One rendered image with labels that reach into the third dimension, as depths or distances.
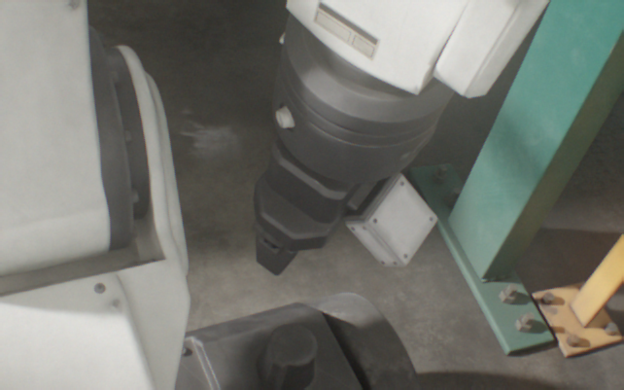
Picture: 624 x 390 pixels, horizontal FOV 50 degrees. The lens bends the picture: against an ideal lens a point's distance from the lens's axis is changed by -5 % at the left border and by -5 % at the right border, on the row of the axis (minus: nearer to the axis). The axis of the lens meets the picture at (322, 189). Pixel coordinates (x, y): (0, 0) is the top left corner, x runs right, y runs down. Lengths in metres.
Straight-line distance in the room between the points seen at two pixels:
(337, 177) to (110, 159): 0.12
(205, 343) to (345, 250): 0.40
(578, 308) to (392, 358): 0.42
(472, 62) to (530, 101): 0.55
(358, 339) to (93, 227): 0.28
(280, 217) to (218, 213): 0.52
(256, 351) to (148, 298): 0.18
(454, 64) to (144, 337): 0.24
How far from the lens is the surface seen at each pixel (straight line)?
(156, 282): 0.41
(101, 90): 0.39
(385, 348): 0.61
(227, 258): 0.89
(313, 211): 0.41
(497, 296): 0.94
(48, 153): 0.38
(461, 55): 0.27
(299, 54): 0.33
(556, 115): 0.79
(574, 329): 0.97
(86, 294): 0.40
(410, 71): 0.29
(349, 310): 0.63
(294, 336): 0.54
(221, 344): 0.57
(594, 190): 1.20
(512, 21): 0.25
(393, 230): 0.43
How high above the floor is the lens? 0.70
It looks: 45 degrees down
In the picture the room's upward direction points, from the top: 16 degrees clockwise
